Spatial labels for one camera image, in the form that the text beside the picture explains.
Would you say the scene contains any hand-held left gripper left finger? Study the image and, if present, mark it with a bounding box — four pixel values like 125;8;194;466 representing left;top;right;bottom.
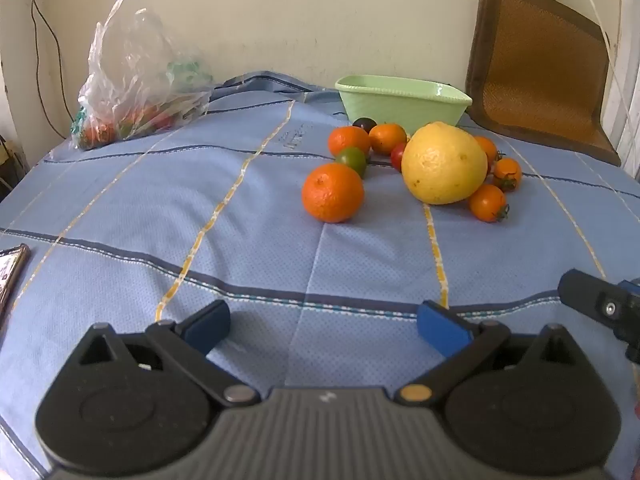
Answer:
80;299;261;407

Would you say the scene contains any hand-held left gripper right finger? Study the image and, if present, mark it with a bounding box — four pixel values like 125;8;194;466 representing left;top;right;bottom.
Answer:
394;300;576;408

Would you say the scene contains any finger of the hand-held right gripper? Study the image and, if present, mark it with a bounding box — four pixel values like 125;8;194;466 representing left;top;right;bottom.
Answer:
557;269;640;361

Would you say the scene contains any orange cherry tomato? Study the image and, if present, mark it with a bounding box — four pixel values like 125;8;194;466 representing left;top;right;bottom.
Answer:
493;158;523;192
474;136;500;175
468;184;510;223

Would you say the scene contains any large yellow grapefruit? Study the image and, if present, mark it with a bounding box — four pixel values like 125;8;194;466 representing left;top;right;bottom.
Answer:
401;121;489;205

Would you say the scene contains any large orange tangerine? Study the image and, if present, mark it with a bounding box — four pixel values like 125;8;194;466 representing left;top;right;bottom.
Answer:
302;163;365;224

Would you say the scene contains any green tomato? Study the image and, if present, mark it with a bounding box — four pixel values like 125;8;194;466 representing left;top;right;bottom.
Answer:
335;147;369;179

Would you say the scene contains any light green plastic basin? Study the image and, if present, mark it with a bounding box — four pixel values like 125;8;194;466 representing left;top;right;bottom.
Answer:
335;75;473;136

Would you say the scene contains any blue striped cloth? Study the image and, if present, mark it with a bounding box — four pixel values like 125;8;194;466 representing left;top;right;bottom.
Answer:
0;71;640;480

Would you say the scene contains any brown woven seat cushion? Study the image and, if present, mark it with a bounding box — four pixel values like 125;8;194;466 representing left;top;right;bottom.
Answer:
465;0;622;167

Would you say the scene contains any clear plastic bag with produce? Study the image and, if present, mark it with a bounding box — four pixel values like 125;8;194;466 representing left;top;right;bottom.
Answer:
70;0;215;151

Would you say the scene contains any white window frame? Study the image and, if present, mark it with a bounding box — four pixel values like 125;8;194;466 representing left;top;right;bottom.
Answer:
600;0;640;181

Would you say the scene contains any dark wall cable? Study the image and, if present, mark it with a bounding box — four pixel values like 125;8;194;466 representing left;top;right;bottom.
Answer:
22;0;75;140

